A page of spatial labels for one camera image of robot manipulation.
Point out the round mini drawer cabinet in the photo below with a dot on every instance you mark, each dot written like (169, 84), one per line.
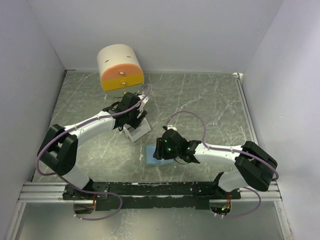
(119, 70)

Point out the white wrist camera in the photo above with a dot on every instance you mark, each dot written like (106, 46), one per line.
(169, 127)
(142, 102)

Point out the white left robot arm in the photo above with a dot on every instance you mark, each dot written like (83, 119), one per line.
(59, 148)

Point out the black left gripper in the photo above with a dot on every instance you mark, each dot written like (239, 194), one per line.
(133, 122)

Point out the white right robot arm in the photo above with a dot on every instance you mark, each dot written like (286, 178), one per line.
(254, 167)

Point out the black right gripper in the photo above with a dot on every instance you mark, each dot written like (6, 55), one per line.
(159, 153)

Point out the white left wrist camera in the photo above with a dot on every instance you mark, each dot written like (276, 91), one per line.
(142, 102)

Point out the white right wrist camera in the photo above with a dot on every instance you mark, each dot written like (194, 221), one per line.
(169, 127)

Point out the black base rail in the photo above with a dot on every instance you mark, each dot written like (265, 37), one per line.
(149, 195)

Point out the white card tray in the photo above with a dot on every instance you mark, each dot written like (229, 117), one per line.
(136, 133)

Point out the green card holder book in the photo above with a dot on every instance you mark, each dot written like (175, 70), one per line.
(151, 161)

